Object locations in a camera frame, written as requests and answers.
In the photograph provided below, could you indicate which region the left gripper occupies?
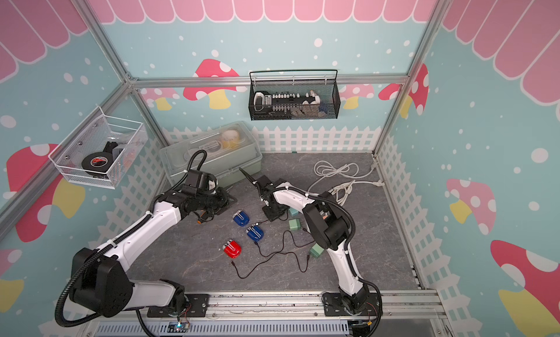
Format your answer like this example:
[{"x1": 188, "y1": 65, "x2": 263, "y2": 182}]
[{"x1": 197, "y1": 187, "x2": 238, "y2": 217}]

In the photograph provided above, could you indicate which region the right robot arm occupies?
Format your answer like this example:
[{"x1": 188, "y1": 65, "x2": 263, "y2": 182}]
[{"x1": 241, "y1": 170, "x2": 383, "y2": 317}]

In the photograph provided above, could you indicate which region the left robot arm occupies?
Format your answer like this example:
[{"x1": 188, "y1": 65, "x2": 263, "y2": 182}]
[{"x1": 54, "y1": 169, "x2": 237, "y2": 328}]

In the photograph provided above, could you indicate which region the clear plastic storage box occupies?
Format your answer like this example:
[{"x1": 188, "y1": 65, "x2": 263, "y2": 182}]
[{"x1": 159, "y1": 121, "x2": 263, "y2": 188}]

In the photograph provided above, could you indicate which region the black socket bit holder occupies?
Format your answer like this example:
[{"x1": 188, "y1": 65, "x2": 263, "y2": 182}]
[{"x1": 251, "y1": 91, "x2": 321, "y2": 116}]

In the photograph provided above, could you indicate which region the black tape roll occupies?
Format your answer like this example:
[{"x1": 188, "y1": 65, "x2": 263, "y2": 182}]
[{"x1": 82, "y1": 152, "x2": 114, "y2": 177}]

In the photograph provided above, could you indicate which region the black wire mesh basket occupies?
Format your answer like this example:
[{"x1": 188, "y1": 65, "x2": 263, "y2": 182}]
[{"x1": 248, "y1": 69, "x2": 341, "y2": 121}]

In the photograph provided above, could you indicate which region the white power strip cord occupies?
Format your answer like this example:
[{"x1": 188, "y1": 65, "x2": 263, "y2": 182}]
[{"x1": 305, "y1": 160, "x2": 386, "y2": 207}]

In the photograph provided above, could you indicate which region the long black charging cable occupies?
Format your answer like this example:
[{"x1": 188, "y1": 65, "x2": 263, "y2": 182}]
[{"x1": 230, "y1": 229, "x2": 316, "y2": 280}]

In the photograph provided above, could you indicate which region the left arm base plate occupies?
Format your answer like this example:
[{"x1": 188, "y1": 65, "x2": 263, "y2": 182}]
[{"x1": 147, "y1": 293, "x2": 210, "y2": 318}]

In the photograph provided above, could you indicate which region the white wire wall basket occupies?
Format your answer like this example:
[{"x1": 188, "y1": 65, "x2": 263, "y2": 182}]
[{"x1": 49, "y1": 107, "x2": 148, "y2": 190}]

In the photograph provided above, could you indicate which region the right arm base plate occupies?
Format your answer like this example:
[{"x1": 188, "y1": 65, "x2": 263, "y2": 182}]
[{"x1": 321, "y1": 293, "x2": 383, "y2": 317}]

